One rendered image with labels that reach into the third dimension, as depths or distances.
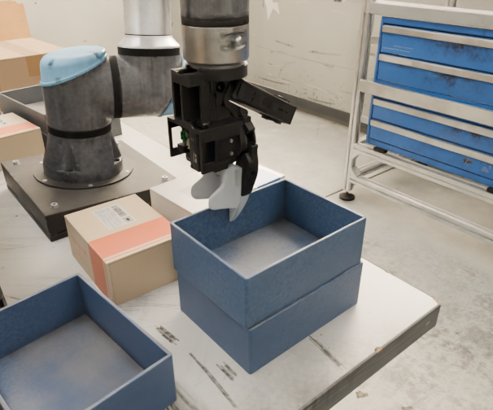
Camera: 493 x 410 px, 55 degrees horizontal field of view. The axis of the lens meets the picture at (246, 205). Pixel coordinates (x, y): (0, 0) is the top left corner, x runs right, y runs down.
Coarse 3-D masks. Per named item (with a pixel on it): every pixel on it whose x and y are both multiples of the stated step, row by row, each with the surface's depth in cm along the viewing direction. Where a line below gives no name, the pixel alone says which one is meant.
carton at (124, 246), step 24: (72, 216) 73; (96, 216) 73; (120, 216) 73; (144, 216) 73; (72, 240) 74; (96, 240) 67; (120, 240) 67; (144, 240) 67; (168, 240) 67; (96, 264) 66; (120, 264) 64; (144, 264) 66; (168, 264) 69; (120, 288) 65; (144, 288) 68
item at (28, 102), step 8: (24, 88) 130; (32, 88) 131; (40, 88) 133; (0, 96) 125; (8, 96) 127; (16, 96) 129; (24, 96) 130; (32, 96) 132; (40, 96) 133; (8, 104) 123; (16, 104) 119; (24, 104) 131; (32, 104) 131; (40, 104) 131; (8, 112) 125; (16, 112) 120; (24, 112) 117; (32, 112) 113; (40, 112) 110; (32, 120) 115; (40, 120) 112; (40, 128) 113
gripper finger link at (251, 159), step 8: (248, 136) 58; (248, 144) 57; (256, 144) 57; (248, 152) 58; (256, 152) 58; (240, 160) 58; (248, 160) 57; (256, 160) 58; (248, 168) 58; (256, 168) 58; (248, 176) 59; (256, 176) 59; (248, 184) 60; (248, 192) 61
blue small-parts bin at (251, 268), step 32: (256, 192) 67; (288, 192) 70; (192, 224) 61; (224, 224) 65; (256, 224) 69; (288, 224) 71; (320, 224) 67; (352, 224) 58; (192, 256) 57; (224, 256) 64; (256, 256) 64; (288, 256) 52; (320, 256) 56; (352, 256) 61; (224, 288) 53; (256, 288) 50; (288, 288) 54; (256, 320) 53
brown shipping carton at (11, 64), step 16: (0, 48) 147; (16, 48) 147; (32, 48) 147; (48, 48) 147; (0, 64) 134; (16, 64) 136; (32, 64) 139; (0, 80) 135; (16, 80) 138; (32, 80) 141
